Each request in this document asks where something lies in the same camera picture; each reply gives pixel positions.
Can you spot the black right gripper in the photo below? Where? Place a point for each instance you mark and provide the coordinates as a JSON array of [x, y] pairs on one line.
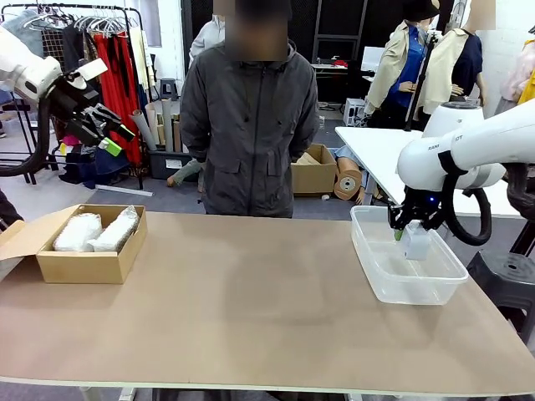
[[418, 204]]

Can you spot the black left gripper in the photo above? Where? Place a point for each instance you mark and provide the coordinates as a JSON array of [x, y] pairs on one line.
[[73, 100]]

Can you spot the unwrapped white clock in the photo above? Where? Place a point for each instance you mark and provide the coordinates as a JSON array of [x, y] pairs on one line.
[[417, 244]]

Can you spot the narrow bubble-wrapped white clock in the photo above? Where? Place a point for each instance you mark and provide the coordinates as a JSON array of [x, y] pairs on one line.
[[117, 229]]

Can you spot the wide bubble-wrapped white clock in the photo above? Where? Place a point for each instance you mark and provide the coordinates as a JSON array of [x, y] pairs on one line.
[[75, 234]]

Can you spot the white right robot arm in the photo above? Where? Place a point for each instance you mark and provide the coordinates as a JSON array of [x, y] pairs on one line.
[[472, 142]]

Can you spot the navy blue garment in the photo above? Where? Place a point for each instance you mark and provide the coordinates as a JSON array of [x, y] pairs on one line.
[[113, 165]]

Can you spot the leaning grey cardboard roll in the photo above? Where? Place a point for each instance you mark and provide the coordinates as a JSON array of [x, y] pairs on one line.
[[144, 133]]

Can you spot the beige paper roll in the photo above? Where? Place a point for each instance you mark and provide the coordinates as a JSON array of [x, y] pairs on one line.
[[151, 121]]

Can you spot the red hanging dress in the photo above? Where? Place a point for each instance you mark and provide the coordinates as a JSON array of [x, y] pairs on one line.
[[117, 83]]

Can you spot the tall grey tube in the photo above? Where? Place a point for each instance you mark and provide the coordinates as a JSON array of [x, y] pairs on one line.
[[167, 125]]

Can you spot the white bar on floor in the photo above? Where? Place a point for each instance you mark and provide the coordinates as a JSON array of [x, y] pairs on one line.
[[125, 191]]

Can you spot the dark grey storage bin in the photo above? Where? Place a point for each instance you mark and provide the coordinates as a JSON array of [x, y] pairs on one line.
[[161, 165]]

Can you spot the brown cardboard tube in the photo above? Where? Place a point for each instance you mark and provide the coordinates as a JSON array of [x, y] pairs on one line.
[[176, 138]]

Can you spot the clear plastic container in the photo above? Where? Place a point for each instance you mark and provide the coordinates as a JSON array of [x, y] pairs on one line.
[[418, 292]]

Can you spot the small grey stool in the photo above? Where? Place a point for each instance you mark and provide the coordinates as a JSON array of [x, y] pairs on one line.
[[169, 88]]

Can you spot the child mannequin in green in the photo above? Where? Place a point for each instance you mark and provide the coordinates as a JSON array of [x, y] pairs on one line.
[[184, 173]]

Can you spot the white work table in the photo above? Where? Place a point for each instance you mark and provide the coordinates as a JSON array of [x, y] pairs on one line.
[[376, 150]]

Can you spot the cream hanging garment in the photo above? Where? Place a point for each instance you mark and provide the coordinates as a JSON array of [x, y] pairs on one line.
[[140, 54]]

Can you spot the black hanging garment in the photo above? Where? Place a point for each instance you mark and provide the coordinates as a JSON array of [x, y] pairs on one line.
[[73, 46]]

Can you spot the lying mannequin torso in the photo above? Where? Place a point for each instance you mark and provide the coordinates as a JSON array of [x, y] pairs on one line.
[[347, 153]]

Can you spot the dark checkered hanging dress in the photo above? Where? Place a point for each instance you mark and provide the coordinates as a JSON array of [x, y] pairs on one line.
[[52, 46]]

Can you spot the black plastic stool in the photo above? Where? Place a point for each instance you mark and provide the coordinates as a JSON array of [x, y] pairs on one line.
[[505, 280]]

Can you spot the cardboard box on floor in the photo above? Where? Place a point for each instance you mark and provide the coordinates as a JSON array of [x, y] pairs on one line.
[[313, 179]]

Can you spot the white computer case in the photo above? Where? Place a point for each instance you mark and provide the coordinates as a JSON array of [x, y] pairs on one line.
[[355, 110]]

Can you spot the bystander in dark sleeve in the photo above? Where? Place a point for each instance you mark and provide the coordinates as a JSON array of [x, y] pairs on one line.
[[6, 209]]

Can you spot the black metal clothes rack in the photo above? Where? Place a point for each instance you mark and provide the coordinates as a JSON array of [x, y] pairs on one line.
[[83, 7]]

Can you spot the grey-blue hanging sweater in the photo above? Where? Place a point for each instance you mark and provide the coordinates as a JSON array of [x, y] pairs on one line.
[[25, 33]]

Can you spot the open brown cardboard box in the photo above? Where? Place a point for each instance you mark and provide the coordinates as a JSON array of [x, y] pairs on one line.
[[92, 267]]

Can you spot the person in grey jacket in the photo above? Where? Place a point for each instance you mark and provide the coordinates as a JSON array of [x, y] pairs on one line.
[[251, 138]]

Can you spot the black tripod stand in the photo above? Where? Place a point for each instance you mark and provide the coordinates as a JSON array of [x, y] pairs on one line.
[[423, 75]]

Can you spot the mannequin cream jacket navy shirt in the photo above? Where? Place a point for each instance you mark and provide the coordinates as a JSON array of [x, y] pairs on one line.
[[443, 67]]

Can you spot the mannequin beige coat blue shirt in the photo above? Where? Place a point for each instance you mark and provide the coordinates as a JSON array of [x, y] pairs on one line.
[[393, 62]]

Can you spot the white monitor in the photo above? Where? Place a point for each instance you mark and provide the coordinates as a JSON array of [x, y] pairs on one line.
[[372, 58]]

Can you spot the small red item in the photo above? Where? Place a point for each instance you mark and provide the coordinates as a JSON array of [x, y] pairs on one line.
[[342, 64]]

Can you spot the mannequin with yellow garment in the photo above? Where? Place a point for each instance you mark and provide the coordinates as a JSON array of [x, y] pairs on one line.
[[522, 71]]

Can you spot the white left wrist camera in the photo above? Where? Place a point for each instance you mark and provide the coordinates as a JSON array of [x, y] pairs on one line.
[[94, 69]]

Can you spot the white table leg frame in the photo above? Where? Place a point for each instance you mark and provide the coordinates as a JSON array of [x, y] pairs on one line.
[[127, 394]]

